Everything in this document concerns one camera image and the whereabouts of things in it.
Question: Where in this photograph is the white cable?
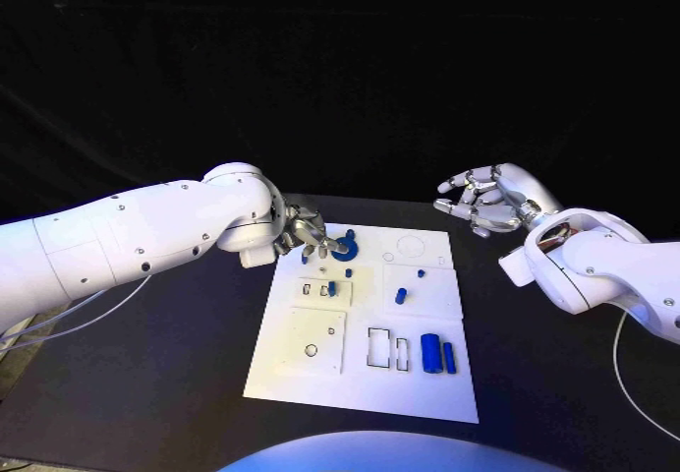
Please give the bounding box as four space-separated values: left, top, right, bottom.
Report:
0 289 109 342
0 274 155 351
613 310 680 443

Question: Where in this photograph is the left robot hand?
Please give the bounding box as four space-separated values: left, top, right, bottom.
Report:
273 202 352 259

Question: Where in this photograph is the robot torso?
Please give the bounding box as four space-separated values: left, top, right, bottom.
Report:
217 430 568 472

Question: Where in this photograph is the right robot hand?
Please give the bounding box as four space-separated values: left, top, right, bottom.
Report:
433 162 565 239

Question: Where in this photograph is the white task board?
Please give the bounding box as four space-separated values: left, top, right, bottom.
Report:
243 222 480 425

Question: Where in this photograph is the large blue cylinder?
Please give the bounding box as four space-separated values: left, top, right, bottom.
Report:
420 332 446 375

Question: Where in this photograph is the blue gear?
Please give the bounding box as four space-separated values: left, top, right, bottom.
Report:
330 237 361 262

